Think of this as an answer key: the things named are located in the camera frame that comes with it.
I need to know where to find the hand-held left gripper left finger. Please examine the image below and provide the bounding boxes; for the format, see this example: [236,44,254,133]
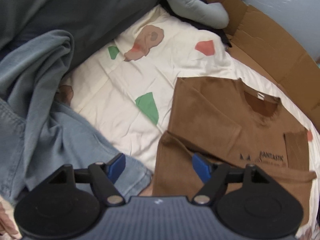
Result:
[46,152,127,205]

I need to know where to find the grey neck pillow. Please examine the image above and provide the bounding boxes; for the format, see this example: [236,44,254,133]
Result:
[157,0,230,29]

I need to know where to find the grey blue sweatshirt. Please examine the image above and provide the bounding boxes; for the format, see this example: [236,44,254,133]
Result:
[0,29,75,188]

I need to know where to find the dark navy cloth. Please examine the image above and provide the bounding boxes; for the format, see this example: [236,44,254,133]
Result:
[160,0,233,48]

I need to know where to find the brown printed t-shirt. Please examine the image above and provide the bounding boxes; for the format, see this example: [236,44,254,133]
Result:
[152,76,317,228]

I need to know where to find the dark grey pillow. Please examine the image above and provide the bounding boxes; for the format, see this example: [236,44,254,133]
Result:
[0,0,160,68]

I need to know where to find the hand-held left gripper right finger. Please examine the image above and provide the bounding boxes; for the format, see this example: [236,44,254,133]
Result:
[192,153,275,205]

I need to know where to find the cream bear print blanket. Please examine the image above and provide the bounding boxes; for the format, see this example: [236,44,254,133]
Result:
[0,4,320,240]

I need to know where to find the large cardboard sheet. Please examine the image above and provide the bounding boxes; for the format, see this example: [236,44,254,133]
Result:
[222,0,320,120]

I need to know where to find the grey appliance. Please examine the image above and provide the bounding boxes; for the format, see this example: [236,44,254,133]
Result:
[235,0,320,63]

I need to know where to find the light blue jeans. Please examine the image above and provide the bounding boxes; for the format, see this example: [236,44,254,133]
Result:
[0,97,152,205]

